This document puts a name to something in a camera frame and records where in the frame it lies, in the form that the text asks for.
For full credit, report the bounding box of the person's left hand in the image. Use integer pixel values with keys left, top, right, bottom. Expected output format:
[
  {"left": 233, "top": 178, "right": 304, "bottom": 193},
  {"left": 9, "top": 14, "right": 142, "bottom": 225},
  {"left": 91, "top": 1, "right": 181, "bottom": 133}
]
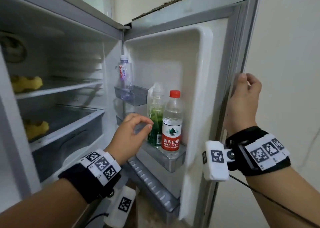
[{"left": 105, "top": 113, "right": 154, "bottom": 166}]

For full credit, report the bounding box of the person's right hand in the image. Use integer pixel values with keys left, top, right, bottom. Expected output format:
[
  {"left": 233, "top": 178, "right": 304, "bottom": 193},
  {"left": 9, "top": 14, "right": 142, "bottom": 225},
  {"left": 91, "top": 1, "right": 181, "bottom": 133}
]
[{"left": 223, "top": 73, "right": 262, "bottom": 137}]

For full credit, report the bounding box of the white fridge door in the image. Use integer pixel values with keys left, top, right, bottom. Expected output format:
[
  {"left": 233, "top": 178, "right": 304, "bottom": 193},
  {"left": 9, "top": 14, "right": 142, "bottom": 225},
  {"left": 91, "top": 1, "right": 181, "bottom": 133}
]
[{"left": 123, "top": 0, "right": 263, "bottom": 228}]

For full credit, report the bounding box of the person's right forearm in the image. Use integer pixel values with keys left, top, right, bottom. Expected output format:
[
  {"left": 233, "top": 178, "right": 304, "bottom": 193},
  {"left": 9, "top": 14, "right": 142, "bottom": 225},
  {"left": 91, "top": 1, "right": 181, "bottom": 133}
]
[{"left": 245, "top": 164, "right": 320, "bottom": 228}]

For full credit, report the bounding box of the person's left forearm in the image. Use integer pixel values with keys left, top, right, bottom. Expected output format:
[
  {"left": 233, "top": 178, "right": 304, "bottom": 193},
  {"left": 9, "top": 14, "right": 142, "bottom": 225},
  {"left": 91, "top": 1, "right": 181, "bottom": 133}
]
[{"left": 0, "top": 177, "right": 93, "bottom": 228}]

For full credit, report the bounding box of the clear bottle with green liquid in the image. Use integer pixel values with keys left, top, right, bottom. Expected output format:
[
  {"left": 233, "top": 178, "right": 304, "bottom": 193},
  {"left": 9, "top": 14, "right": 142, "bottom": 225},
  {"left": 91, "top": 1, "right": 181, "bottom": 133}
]
[{"left": 147, "top": 83, "right": 167, "bottom": 149}]

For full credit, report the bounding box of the red cap water bottle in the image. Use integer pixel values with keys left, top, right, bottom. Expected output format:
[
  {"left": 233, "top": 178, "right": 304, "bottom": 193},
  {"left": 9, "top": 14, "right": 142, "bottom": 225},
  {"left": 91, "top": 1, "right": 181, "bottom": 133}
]
[{"left": 161, "top": 90, "right": 183, "bottom": 160}]

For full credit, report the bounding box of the small grey door bin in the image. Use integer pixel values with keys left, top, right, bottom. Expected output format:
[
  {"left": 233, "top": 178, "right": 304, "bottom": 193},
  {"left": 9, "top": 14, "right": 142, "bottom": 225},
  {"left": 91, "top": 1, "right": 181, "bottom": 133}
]
[{"left": 114, "top": 85, "right": 150, "bottom": 107}]

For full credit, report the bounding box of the wide grey door bin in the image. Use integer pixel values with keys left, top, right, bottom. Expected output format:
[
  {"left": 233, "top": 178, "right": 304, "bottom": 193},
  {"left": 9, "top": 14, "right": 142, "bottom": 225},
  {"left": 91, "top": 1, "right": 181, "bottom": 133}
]
[{"left": 136, "top": 140, "right": 187, "bottom": 173}]

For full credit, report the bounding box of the clear bottle with purple label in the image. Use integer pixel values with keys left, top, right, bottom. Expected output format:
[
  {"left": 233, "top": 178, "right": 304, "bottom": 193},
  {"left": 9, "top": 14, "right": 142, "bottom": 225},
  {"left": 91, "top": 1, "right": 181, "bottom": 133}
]
[{"left": 117, "top": 55, "right": 134, "bottom": 101}]

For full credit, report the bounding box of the grey door bottom rack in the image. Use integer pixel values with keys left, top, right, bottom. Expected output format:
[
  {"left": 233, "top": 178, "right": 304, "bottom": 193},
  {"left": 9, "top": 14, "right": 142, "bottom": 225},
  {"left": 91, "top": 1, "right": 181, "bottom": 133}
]
[{"left": 127, "top": 158, "right": 181, "bottom": 219}]

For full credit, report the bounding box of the clear crisper drawer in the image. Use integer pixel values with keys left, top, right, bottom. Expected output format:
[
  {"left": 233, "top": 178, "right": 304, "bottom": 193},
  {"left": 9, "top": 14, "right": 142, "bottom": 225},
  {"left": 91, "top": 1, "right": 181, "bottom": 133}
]
[{"left": 32, "top": 115, "right": 105, "bottom": 184}]

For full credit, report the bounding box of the glass fridge shelf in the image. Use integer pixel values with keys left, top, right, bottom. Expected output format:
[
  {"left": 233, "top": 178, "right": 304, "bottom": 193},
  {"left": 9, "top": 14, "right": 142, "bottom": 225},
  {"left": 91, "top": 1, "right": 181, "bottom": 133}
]
[
  {"left": 14, "top": 79, "right": 104, "bottom": 100},
  {"left": 29, "top": 105, "right": 106, "bottom": 152}
]

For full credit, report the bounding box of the yellow food item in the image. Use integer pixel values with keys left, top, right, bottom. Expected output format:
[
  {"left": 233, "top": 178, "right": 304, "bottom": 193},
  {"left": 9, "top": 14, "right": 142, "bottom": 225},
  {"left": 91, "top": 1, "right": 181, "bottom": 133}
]
[
  {"left": 23, "top": 120, "right": 50, "bottom": 141},
  {"left": 11, "top": 75, "right": 44, "bottom": 93}
]

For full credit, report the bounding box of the white fridge body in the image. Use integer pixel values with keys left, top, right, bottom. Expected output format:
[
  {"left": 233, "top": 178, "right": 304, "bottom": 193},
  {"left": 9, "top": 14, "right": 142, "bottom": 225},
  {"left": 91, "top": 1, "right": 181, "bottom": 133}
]
[{"left": 0, "top": 0, "right": 130, "bottom": 228}]

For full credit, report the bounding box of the round fridge control dial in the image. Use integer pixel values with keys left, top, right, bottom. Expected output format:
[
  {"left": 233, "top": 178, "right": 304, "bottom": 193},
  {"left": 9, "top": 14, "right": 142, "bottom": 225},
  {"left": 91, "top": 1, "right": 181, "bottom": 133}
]
[{"left": 0, "top": 31, "right": 28, "bottom": 63}]

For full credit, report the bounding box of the black wrist strap with markers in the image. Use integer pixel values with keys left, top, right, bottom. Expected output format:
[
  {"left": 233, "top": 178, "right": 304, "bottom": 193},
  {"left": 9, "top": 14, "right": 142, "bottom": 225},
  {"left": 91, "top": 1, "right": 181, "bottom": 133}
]
[
  {"left": 58, "top": 149, "right": 122, "bottom": 205},
  {"left": 224, "top": 126, "right": 292, "bottom": 177}
]

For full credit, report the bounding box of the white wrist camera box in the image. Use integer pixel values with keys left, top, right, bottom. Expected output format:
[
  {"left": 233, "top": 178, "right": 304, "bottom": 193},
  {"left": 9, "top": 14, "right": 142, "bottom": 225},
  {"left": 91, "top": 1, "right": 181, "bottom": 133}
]
[
  {"left": 103, "top": 185, "right": 137, "bottom": 228},
  {"left": 202, "top": 140, "right": 237, "bottom": 182}
]

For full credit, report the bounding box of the black camera cable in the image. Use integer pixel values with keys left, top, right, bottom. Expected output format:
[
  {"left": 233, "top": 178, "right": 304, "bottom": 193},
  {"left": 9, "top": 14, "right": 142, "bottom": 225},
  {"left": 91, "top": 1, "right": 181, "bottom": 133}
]
[
  {"left": 228, "top": 174, "right": 320, "bottom": 227},
  {"left": 87, "top": 211, "right": 109, "bottom": 228}
]

